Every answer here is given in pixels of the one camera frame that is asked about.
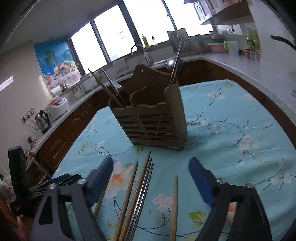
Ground wooden chopstick pair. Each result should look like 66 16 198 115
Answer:
88 69 124 108
93 194 104 219

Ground short wooden chopstick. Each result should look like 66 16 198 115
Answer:
113 162 138 241

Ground long wooden chopstick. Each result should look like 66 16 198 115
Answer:
118 151 151 241

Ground silver metal spoon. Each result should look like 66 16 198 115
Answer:
166 57 183 72

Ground chrome kitchen faucet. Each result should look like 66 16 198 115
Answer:
130 44 151 66

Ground wooden upper kitchen cabinets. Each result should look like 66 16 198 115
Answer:
184 0 251 25

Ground person's left hand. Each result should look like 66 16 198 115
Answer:
1 198 33 240

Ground dark wooden lower cabinets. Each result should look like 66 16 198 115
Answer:
32 55 295 170

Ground stainless electric kettle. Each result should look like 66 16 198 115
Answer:
35 110 52 134

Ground red white rice cooker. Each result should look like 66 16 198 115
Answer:
45 97 69 122

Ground floral light blue tablecloth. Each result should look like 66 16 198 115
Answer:
55 80 295 240

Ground glass storage jar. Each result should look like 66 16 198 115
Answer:
72 84 85 99

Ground paper towel roll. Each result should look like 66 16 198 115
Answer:
50 86 62 96

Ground brown wooden utensil holder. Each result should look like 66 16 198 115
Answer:
108 64 187 151

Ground tropical fruit poster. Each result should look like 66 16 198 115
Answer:
34 39 81 90

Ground yellow dish soap bottle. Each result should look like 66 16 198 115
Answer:
142 35 151 49

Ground pink plastic basin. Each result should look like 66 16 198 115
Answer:
207 43 228 53

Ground yellow oil bottle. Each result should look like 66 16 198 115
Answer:
246 34 255 49

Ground knife block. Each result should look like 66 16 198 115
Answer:
197 35 206 54

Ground wooden cutting board rack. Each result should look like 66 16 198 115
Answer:
167 28 192 55

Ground wall power outlet strip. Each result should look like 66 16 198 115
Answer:
21 107 36 123

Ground white plastic pitcher green handle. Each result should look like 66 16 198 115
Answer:
223 41 239 56

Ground black wok with handle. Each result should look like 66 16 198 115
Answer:
270 35 296 51

